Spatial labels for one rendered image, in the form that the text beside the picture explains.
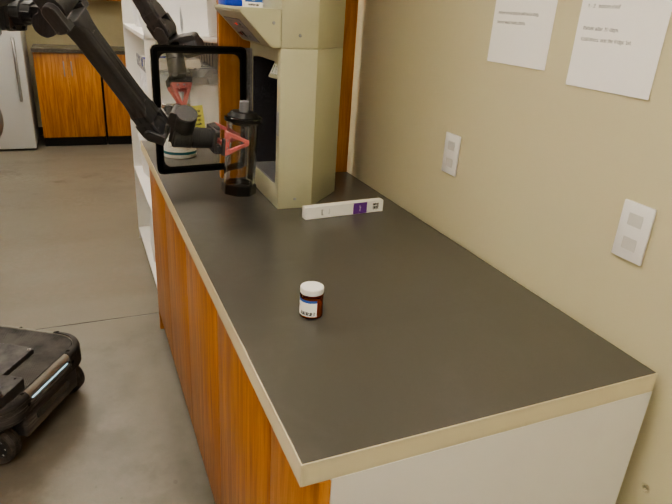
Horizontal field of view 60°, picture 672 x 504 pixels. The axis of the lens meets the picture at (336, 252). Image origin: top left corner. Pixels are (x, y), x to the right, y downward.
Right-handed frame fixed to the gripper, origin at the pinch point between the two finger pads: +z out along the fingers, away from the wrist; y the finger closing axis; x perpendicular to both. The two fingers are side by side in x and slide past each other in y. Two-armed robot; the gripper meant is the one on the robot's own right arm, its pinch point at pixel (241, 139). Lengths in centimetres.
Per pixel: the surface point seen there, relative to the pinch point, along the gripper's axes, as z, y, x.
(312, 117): 20.1, -3.3, -8.1
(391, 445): -7, -107, 22
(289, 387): -16, -89, 22
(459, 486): 8, -107, 33
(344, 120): 49, 33, -2
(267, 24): 4.2, -2.7, -32.0
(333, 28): 27.0, 4.3, -33.2
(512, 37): 49, -48, -37
